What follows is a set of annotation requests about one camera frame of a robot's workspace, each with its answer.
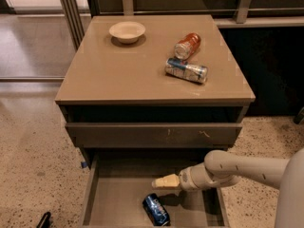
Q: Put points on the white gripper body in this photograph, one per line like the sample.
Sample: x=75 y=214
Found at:
x=186 y=178

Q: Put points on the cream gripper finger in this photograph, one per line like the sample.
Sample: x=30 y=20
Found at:
x=170 y=181

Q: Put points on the blue pepsi can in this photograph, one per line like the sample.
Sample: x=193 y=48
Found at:
x=155 y=210

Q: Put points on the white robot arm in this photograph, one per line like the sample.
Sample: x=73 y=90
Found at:
x=223 y=169

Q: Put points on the open grey middle drawer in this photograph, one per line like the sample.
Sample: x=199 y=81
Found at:
x=120 y=179

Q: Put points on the grey top drawer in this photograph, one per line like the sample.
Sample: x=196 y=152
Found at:
x=153 y=135

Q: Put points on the grey drawer cabinet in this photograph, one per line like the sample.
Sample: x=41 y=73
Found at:
x=108 y=82

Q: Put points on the silver blue energy can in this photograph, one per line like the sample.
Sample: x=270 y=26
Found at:
x=186 y=71

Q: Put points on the orange soda can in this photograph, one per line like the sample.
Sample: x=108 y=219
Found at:
x=187 y=46

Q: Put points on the black object at floor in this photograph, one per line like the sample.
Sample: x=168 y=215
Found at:
x=44 y=221

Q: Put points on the white ceramic bowl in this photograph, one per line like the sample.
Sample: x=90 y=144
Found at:
x=127 y=32

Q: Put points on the metal bracket right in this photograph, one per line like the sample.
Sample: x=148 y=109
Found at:
x=242 y=10

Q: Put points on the metal frame post left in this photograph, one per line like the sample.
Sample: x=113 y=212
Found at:
x=74 y=21

